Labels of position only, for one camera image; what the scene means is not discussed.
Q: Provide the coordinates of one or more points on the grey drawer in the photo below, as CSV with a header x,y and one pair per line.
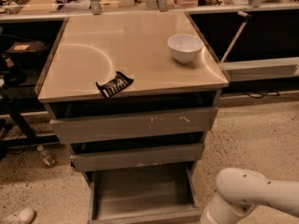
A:
x,y
137,157
134,125
162,194

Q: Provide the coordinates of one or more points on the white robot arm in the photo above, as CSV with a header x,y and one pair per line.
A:
x,y
239,191

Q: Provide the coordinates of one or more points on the grey drawer cabinet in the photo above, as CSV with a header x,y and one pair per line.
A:
x,y
92,49

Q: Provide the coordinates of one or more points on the black snack packet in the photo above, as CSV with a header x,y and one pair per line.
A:
x,y
115,85

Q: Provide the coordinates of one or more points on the white bowl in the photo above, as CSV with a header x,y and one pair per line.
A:
x,y
184,48

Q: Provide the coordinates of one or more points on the plastic water bottle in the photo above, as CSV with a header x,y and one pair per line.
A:
x,y
46,156

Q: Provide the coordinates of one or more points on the black bag with label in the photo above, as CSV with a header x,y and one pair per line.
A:
x,y
29,54

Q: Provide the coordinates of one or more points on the white sneaker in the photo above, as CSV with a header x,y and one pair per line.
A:
x,y
25,216

